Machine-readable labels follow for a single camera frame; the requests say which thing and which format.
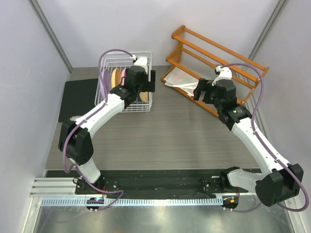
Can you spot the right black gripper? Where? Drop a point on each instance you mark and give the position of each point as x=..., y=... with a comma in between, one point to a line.
x=208, y=88

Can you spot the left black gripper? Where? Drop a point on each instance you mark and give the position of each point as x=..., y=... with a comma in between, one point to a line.
x=149, y=86

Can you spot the yellow bear plate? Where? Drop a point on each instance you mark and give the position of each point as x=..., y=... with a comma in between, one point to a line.
x=144, y=97

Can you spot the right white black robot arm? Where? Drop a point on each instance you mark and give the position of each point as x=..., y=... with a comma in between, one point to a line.
x=278, y=180

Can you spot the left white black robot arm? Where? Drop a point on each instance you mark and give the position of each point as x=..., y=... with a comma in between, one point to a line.
x=75, y=140

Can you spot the orange wooden shelf rack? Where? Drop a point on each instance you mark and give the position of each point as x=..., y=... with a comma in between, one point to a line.
x=198, y=56

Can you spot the clear plastic zip bag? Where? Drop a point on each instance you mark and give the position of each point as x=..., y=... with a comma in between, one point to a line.
x=180, y=79

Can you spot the pink plate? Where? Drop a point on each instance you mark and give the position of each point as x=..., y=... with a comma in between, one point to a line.
x=123, y=76

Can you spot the orange plate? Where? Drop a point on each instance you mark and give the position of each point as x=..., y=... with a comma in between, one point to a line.
x=115, y=78

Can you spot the purple plate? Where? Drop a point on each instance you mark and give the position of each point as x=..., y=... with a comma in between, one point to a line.
x=105, y=83

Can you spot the black mat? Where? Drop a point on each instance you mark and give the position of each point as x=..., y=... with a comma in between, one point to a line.
x=78, y=98

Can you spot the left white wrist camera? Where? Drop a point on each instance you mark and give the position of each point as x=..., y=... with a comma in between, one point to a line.
x=141, y=61

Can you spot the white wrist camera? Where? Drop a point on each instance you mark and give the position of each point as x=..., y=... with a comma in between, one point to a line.
x=141, y=61
x=224, y=73

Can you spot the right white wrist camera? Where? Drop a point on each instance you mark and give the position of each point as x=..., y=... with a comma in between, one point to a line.
x=224, y=73

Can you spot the white wire dish rack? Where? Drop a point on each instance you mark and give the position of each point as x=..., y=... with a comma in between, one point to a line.
x=121, y=59

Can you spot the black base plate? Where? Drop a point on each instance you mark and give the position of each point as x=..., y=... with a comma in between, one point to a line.
x=165, y=184

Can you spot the aluminium slotted rail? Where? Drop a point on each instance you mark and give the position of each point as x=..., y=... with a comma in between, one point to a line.
x=93, y=202

